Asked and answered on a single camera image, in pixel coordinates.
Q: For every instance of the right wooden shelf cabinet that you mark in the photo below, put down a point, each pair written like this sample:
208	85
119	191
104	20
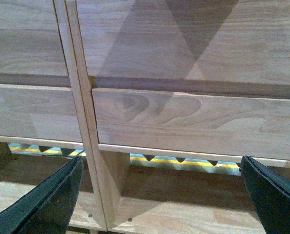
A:
151	200

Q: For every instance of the right cabinet lower drawer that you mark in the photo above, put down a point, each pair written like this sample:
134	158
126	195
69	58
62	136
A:
223	125

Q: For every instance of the cabinet drawer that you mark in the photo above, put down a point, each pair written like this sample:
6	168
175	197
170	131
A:
38	112
223	125
246	41
29	38

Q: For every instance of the left cabinet upper drawer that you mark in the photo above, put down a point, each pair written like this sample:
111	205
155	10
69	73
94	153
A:
29	38

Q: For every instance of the right cabinet upper drawer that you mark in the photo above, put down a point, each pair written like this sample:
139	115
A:
246	41

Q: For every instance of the wooden shelf cabinet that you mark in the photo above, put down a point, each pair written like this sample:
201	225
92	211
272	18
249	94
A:
151	200
20	173

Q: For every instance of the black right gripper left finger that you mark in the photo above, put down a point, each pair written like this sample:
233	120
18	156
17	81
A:
48	208

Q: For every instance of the left wooden shelf cabinet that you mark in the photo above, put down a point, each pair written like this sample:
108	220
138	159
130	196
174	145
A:
20	173

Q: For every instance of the left cabinet lower drawer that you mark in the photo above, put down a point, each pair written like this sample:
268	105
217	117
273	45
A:
38	112

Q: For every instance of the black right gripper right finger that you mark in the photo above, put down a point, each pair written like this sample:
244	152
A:
270	194

